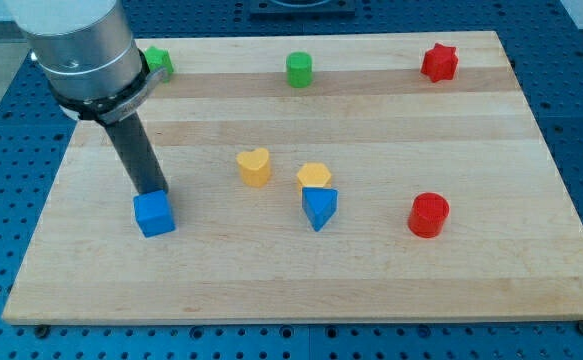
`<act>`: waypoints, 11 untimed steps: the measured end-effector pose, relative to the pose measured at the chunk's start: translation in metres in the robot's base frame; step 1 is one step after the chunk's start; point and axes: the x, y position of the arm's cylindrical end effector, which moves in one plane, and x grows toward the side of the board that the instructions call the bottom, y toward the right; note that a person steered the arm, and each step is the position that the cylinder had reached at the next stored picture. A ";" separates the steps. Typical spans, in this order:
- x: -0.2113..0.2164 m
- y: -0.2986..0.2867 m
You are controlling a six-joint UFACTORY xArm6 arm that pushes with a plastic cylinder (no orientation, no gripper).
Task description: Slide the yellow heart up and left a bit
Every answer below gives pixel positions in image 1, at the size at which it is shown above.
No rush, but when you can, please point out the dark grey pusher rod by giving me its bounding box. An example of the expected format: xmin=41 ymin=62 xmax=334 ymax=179
xmin=104 ymin=113 xmax=168 ymax=194

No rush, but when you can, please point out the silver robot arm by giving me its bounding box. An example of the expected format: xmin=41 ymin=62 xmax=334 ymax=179
xmin=6 ymin=0 xmax=168 ymax=194

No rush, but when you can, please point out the yellow heart block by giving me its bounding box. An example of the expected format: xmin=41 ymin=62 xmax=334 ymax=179
xmin=236 ymin=148 xmax=271 ymax=188

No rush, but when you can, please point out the blue cube block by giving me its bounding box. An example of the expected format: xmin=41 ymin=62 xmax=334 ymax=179
xmin=133 ymin=190 xmax=176 ymax=237

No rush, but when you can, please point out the green star block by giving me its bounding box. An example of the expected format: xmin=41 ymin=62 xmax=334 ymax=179
xmin=144 ymin=46 xmax=174 ymax=82

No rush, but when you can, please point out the green cylinder block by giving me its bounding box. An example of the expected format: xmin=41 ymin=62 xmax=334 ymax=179
xmin=285 ymin=52 xmax=313 ymax=88

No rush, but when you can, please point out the yellow hexagon block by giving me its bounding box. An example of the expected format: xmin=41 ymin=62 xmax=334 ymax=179
xmin=296 ymin=162 xmax=332 ymax=193

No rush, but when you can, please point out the blue triangle block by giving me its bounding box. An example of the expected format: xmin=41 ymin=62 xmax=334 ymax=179
xmin=302 ymin=187 xmax=339 ymax=232

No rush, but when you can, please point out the wooden board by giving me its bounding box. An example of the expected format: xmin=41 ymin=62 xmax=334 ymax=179
xmin=3 ymin=31 xmax=583 ymax=325

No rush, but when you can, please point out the red cylinder block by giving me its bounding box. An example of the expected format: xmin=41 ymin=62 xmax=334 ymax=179
xmin=407 ymin=192 xmax=450 ymax=238

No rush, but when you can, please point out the red star block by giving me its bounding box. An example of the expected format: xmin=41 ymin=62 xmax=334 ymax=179
xmin=420 ymin=43 xmax=459 ymax=83

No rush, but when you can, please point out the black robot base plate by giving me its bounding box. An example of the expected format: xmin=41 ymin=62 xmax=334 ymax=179
xmin=245 ymin=0 xmax=357 ymax=19

